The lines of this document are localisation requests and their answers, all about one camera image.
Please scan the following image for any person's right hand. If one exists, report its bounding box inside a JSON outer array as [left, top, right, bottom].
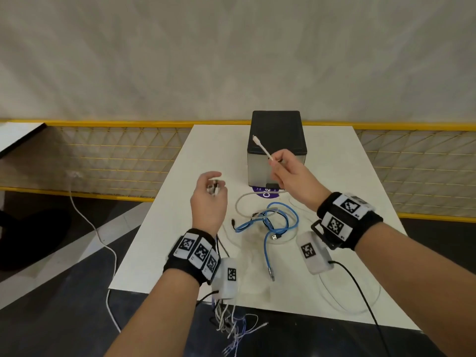
[[268, 149, 332, 212]]

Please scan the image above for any person's left hand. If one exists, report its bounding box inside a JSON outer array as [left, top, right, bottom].
[[189, 171, 229, 238]]

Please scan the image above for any bundle of cables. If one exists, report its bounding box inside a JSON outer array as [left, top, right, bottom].
[[206, 178, 269, 357]]

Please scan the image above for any black-topped grey drawer box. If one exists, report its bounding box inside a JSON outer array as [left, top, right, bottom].
[[247, 110, 307, 188]]

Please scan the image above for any person's right forearm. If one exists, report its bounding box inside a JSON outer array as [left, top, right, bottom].
[[355, 221, 476, 357]]

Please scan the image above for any person's left forearm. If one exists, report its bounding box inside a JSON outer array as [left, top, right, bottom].
[[104, 269, 203, 357]]

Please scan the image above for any dark blue printed packet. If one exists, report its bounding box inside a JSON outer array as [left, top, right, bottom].
[[252, 185, 280, 199]]

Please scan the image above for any black wristband with markers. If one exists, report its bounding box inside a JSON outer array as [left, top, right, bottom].
[[163, 228, 221, 287], [310, 192, 384, 251]]

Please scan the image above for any yellow mesh fence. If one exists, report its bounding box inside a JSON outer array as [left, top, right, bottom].
[[0, 119, 476, 224]]

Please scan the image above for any white side table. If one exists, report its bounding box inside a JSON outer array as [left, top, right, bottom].
[[0, 121, 47, 159]]

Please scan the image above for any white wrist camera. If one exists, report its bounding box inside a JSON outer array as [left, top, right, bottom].
[[296, 231, 334, 276], [211, 257, 238, 300]]

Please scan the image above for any long white power cord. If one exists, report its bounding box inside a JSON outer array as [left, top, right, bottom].
[[66, 171, 121, 333]]

